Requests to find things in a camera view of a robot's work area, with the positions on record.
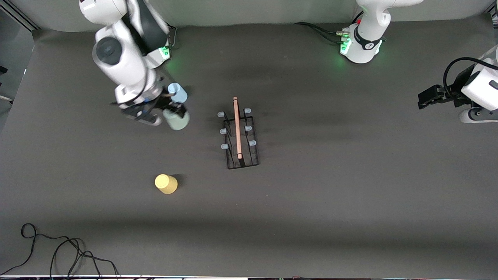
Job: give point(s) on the yellow plastic cup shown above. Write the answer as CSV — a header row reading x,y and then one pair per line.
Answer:
x,y
166,184

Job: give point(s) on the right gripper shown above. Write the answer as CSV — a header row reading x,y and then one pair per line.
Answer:
x,y
166,104

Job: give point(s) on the light blue plastic cup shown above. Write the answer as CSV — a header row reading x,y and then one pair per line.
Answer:
x,y
178,92

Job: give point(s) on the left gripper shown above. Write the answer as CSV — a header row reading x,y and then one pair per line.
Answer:
x,y
455,93

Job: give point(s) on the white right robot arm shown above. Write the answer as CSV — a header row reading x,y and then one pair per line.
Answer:
x,y
120,58

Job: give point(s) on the pale green plastic cup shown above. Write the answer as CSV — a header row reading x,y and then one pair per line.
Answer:
x,y
178,121

